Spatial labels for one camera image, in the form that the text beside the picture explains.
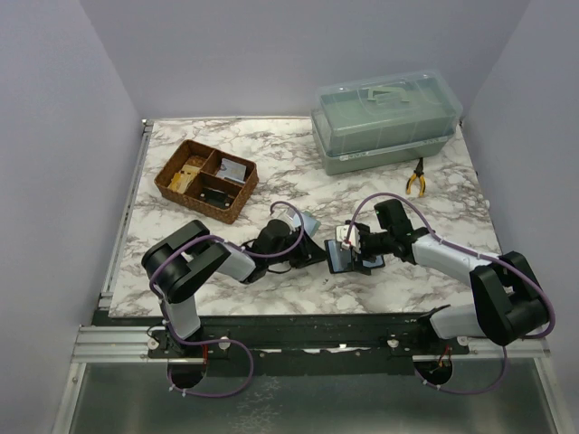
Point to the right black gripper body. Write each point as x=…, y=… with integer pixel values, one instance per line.
x=375, y=244

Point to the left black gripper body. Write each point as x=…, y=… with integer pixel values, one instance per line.
x=298, y=257

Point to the black leather card holder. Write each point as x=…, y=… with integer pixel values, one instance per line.
x=340, y=261

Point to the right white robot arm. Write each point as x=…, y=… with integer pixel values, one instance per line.
x=508, y=302

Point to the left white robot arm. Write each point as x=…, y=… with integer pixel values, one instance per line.
x=181, y=263

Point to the gold cards in basket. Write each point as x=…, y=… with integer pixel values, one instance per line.
x=183, y=178

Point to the black item in basket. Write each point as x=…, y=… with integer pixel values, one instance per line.
x=216, y=198

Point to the brown woven divided basket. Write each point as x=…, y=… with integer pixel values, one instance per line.
x=208, y=159

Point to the green plastic storage box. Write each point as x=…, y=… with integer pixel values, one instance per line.
x=383, y=121

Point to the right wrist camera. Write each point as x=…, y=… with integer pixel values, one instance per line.
x=347, y=237

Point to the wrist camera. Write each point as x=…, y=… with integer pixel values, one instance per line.
x=347, y=237
x=292, y=219

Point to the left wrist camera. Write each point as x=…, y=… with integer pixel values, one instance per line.
x=292, y=219

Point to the black metal base rail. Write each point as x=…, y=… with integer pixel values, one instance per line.
x=233, y=346

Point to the yellow handled pliers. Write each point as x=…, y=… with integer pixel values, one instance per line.
x=417, y=176

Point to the aluminium frame rail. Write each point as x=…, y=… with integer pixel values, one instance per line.
x=107, y=290

